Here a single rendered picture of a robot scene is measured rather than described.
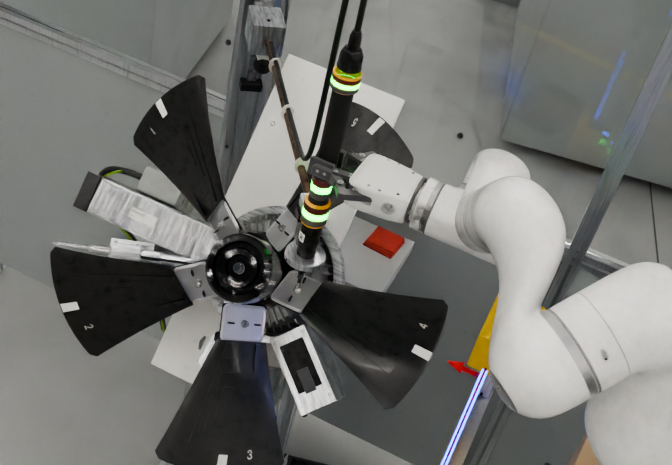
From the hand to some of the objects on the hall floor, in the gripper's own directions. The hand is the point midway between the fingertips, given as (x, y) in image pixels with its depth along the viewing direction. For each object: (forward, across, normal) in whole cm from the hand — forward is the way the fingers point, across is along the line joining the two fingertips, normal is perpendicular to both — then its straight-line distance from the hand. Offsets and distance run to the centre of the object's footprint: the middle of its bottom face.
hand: (326, 161), depth 146 cm
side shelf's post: (+10, -55, +146) cm, 157 cm away
